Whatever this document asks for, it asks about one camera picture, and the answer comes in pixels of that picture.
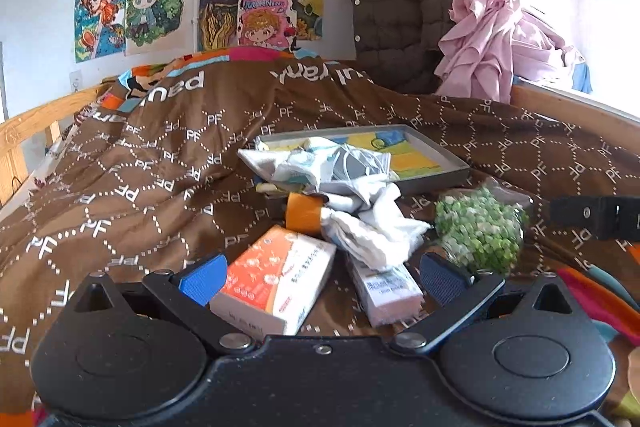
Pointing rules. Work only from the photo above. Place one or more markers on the orange tissue box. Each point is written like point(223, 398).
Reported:
point(265, 277)

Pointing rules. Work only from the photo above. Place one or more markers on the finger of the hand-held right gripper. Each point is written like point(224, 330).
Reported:
point(595, 213)

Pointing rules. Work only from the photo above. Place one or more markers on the pink crumpled cloth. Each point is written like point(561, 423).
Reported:
point(480, 47)

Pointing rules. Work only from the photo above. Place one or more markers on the white wall socket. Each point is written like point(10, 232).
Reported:
point(76, 82)

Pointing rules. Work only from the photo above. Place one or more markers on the small white box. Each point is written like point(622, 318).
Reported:
point(385, 292)

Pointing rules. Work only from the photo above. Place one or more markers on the white soft cloth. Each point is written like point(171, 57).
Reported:
point(370, 197)

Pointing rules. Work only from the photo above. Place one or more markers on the grey tray with painted picture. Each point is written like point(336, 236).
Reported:
point(420, 157)

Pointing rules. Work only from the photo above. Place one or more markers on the grey face mask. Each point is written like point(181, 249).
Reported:
point(350, 167)

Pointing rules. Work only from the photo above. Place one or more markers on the blue cloth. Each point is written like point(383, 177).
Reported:
point(580, 79)

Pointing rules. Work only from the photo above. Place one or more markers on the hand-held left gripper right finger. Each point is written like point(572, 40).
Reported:
point(440, 277)

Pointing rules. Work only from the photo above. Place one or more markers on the brown printed blanket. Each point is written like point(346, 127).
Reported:
point(150, 157)

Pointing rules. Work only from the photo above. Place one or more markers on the orange ribbed container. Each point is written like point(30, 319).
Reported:
point(300, 212)

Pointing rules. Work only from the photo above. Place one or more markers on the white towel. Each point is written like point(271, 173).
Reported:
point(370, 237)

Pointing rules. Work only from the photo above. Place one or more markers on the brown quilted jacket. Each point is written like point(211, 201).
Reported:
point(400, 7)

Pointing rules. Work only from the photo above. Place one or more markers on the bag of green candies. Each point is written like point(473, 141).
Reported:
point(475, 232)

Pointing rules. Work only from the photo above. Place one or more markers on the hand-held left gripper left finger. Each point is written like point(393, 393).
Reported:
point(205, 277)

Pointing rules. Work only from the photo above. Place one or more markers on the magenta pillow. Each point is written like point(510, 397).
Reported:
point(255, 54)

